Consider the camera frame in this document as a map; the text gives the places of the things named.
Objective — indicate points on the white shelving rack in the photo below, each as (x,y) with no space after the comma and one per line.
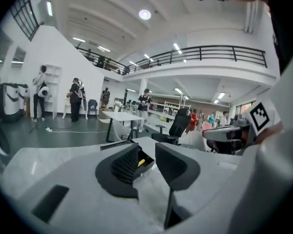
(169,105)

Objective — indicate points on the round ceiling lamp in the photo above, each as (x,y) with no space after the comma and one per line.
(144,14)

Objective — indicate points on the person's right forearm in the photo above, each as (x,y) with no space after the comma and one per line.
(271,133)

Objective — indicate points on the white table with black legs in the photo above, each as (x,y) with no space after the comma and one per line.
(123,116)

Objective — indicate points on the small dark chair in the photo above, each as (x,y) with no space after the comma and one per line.
(92,106)

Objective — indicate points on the white console table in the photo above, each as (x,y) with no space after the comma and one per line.
(67,103)

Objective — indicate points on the white open shelf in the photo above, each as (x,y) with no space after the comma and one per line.
(55,82)

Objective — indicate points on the person's black clothing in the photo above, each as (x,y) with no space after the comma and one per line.
(288,21)

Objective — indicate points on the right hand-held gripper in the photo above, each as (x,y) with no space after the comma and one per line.
(258,117)

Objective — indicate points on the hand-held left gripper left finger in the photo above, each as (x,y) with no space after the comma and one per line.
(105,177)

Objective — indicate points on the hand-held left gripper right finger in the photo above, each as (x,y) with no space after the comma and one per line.
(185,174)

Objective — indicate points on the white power strip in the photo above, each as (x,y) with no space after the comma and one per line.
(49,129)

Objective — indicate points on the black rectangular tray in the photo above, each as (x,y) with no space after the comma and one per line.
(147,167)

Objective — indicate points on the white round backpack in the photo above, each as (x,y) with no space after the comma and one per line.
(44,92)

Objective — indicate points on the white shell chair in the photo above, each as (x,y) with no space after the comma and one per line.
(123,131)
(193,140)

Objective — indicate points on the black metal railing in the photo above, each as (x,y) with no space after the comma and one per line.
(200,53)
(105,62)
(27,16)

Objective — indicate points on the black office chair with headrest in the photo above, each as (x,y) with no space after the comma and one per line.
(179,121)

